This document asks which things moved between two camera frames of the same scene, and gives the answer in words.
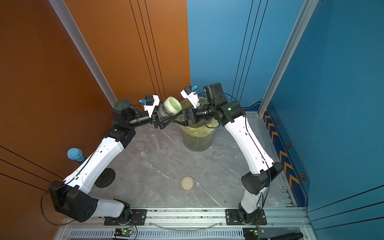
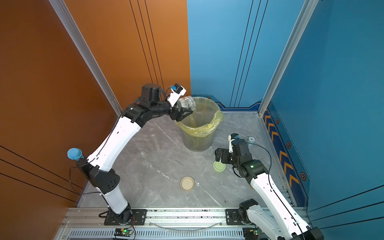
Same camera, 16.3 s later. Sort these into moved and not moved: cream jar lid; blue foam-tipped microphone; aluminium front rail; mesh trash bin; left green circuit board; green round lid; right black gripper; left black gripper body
Moved: left black gripper body; right black gripper; green round lid
Not moved: aluminium front rail; blue foam-tipped microphone; cream jar lid; mesh trash bin; left green circuit board
